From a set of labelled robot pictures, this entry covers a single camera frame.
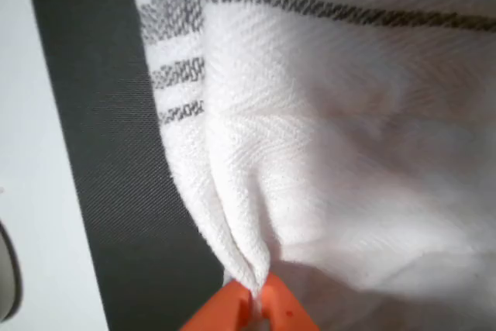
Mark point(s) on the black desk mat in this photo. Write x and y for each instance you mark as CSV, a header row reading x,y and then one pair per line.
x,y
116,152

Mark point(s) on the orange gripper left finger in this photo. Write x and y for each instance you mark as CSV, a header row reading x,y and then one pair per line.
x,y
224,309

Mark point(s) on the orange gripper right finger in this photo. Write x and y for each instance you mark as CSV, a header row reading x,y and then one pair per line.
x,y
286,307

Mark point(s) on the grey round device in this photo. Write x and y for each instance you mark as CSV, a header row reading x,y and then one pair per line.
x,y
7,269

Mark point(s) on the white striped towel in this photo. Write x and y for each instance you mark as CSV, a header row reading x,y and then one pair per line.
x,y
329,133

